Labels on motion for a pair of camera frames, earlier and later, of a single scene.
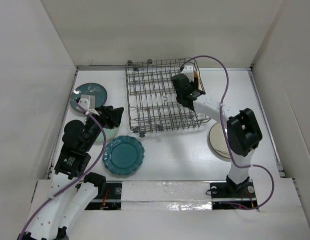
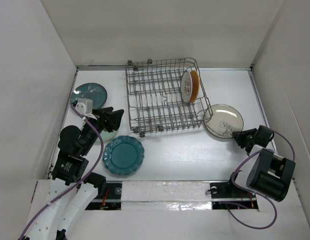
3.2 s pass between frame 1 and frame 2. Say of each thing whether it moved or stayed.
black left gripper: stayed
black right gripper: moved
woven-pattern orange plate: stayed
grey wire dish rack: stayed
